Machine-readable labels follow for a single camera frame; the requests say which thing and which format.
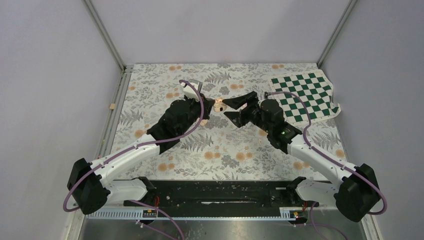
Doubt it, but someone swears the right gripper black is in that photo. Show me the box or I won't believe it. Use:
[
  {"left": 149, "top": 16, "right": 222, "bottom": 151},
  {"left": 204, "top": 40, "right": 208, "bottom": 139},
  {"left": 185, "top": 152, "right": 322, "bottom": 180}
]
[{"left": 222, "top": 91, "right": 272, "bottom": 134}]

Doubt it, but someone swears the floral patterned table mat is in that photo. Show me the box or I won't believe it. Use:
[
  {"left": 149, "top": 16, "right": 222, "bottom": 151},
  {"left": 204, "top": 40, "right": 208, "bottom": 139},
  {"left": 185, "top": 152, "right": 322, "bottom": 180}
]
[{"left": 112, "top": 63, "right": 324, "bottom": 180}]

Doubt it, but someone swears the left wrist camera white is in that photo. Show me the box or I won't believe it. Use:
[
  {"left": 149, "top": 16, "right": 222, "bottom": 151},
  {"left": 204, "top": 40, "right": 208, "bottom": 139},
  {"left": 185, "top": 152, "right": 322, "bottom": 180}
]
[{"left": 179, "top": 79, "right": 203, "bottom": 102}]

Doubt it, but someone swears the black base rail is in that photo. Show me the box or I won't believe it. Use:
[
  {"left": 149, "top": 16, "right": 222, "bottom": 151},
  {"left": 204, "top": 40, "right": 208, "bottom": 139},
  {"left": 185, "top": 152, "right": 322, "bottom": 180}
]
[{"left": 140, "top": 177, "right": 313, "bottom": 218}]

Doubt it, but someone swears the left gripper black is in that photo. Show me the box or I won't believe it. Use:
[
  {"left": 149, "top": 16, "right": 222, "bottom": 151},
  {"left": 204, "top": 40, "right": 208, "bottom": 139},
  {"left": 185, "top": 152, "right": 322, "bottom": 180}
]
[{"left": 178, "top": 93, "right": 215, "bottom": 136}]

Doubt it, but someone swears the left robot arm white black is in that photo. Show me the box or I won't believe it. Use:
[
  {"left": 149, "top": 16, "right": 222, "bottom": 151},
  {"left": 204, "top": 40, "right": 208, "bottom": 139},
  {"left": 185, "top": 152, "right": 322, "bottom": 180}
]
[{"left": 63, "top": 96, "right": 216, "bottom": 215}]

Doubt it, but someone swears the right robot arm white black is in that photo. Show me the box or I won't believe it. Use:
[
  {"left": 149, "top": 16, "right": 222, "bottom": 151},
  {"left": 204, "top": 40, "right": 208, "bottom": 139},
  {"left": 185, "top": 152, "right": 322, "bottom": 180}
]
[{"left": 222, "top": 91, "right": 382, "bottom": 223}]

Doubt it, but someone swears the green white checkered mat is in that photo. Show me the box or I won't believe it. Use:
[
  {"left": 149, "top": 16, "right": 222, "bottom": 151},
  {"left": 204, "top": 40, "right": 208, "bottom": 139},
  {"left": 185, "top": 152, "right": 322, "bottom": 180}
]
[{"left": 269, "top": 69, "right": 341, "bottom": 126}]

